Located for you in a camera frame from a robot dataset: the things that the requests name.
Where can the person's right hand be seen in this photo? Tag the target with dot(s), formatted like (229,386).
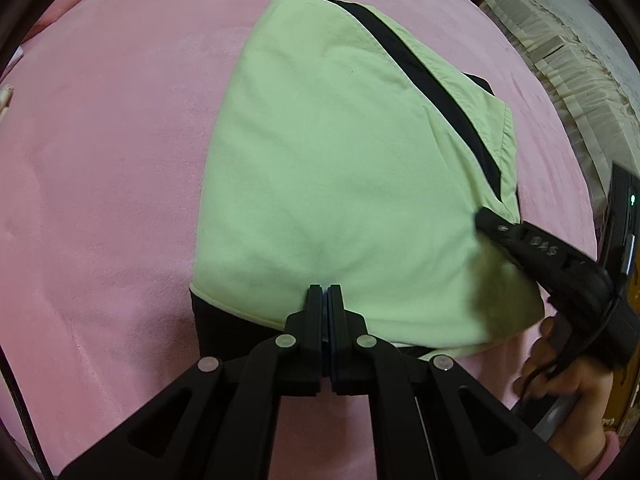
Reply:
(585,400)

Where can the person's right forearm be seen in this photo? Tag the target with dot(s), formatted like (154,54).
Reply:
(607,460)

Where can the green and black hooded jacket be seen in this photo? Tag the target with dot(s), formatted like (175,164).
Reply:
(325,160)

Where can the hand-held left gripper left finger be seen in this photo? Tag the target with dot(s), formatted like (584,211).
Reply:
(315,340)

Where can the pink bed blanket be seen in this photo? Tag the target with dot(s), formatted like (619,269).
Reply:
(100,185)

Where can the cream lace furniture cover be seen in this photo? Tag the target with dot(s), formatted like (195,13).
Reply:
(575,60)

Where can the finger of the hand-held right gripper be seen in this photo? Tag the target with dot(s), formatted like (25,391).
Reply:
(530,247)

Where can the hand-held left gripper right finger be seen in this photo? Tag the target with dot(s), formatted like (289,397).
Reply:
(336,340)

